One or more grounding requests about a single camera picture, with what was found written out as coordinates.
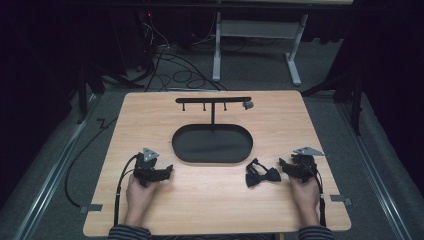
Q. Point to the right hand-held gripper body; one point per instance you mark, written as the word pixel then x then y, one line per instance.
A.
pixel 308 163

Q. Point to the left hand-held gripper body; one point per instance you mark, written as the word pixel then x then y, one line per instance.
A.
pixel 145 163

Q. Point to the black bow tie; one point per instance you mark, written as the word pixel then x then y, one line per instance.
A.
pixel 261 175

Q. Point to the black hanger stand with tray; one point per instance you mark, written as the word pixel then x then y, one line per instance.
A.
pixel 212 144

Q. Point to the person's right hand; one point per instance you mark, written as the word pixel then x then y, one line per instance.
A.
pixel 305 198

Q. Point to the person's left hand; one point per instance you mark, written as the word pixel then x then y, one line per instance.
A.
pixel 138 200

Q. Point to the grey tape piece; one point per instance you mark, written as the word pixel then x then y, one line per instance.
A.
pixel 340 199
pixel 90 208

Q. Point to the small grey clip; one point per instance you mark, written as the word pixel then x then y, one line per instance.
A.
pixel 248 105

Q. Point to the black metal stand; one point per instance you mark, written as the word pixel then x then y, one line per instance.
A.
pixel 87 83
pixel 356 100

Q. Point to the metal floor rail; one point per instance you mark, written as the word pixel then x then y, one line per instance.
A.
pixel 373 180
pixel 50 183

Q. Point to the white metal desk frame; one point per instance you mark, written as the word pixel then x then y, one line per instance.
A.
pixel 256 29

